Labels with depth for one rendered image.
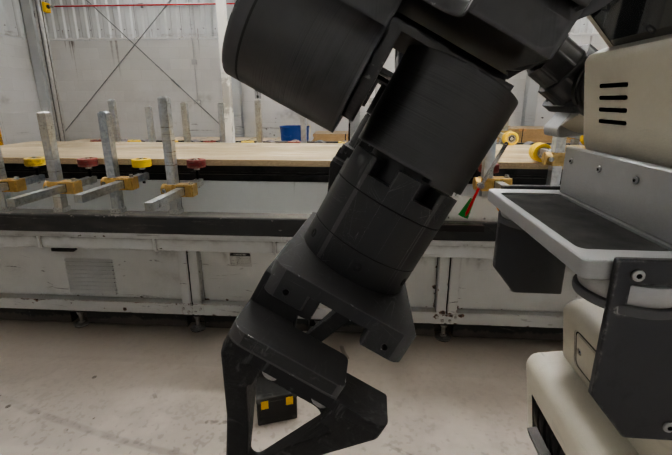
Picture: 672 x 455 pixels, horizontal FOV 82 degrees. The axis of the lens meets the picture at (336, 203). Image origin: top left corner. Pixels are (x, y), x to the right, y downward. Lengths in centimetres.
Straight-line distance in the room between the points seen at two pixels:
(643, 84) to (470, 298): 164
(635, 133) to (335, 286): 41
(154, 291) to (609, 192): 205
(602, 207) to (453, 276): 147
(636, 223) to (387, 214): 33
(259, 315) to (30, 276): 245
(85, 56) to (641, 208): 1047
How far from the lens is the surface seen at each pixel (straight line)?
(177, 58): 956
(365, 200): 17
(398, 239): 17
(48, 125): 195
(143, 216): 178
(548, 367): 65
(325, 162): 172
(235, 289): 206
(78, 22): 1074
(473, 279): 200
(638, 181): 46
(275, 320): 16
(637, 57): 51
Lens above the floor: 116
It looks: 15 degrees down
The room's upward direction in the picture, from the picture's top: straight up
